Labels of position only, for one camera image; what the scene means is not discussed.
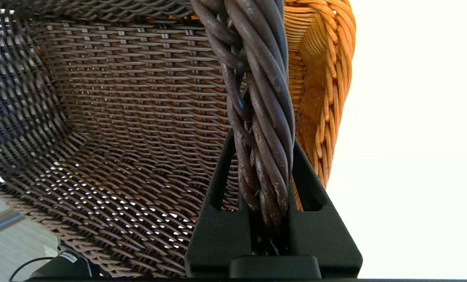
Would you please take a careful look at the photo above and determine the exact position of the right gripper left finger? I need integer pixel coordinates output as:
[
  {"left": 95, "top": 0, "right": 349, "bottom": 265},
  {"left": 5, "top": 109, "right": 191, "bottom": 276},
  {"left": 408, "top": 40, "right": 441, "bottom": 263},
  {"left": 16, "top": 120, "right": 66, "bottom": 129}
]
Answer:
[{"left": 185, "top": 129, "right": 253, "bottom": 278}]

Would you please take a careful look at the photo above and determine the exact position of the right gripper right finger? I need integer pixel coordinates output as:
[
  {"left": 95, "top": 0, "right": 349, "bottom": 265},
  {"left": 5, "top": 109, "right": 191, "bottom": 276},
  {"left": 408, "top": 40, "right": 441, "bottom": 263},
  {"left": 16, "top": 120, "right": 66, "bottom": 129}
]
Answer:
[{"left": 288, "top": 137, "right": 363, "bottom": 278}]

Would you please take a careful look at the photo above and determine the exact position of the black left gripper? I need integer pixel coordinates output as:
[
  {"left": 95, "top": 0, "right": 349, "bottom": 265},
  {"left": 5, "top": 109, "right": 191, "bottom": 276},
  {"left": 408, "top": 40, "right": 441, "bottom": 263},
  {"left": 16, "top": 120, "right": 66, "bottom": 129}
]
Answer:
[{"left": 30, "top": 245, "right": 93, "bottom": 279}]

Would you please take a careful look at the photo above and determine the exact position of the dark brown wicker basket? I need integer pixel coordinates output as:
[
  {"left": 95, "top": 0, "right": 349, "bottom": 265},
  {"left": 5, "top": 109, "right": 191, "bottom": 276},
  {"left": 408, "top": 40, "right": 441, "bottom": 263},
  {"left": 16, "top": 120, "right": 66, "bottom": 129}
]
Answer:
[{"left": 0, "top": 0, "right": 296, "bottom": 278}]

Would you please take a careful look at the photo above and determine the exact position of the orange wicker basket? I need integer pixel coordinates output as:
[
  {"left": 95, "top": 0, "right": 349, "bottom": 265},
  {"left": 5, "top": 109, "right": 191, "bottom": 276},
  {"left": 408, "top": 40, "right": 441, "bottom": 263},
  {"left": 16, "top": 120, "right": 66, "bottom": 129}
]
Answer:
[{"left": 171, "top": 0, "right": 356, "bottom": 212}]

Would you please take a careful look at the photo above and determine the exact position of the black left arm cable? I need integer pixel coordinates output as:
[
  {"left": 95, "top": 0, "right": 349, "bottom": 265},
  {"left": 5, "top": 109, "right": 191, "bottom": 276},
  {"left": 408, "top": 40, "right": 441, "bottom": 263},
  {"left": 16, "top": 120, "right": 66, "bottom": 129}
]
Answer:
[{"left": 10, "top": 257, "right": 56, "bottom": 280}]

